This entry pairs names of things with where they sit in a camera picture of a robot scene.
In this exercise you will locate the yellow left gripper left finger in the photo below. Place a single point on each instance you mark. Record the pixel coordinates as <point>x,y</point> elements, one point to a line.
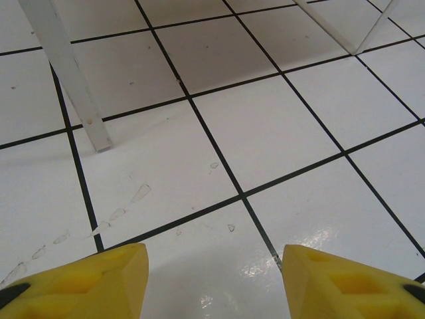
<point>73,289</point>

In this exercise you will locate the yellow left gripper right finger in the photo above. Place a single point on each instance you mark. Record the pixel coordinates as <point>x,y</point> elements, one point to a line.
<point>348,289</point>

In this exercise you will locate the wooden two-tier shelf white legs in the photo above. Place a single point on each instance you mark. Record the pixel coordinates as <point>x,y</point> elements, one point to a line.
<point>73,83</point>

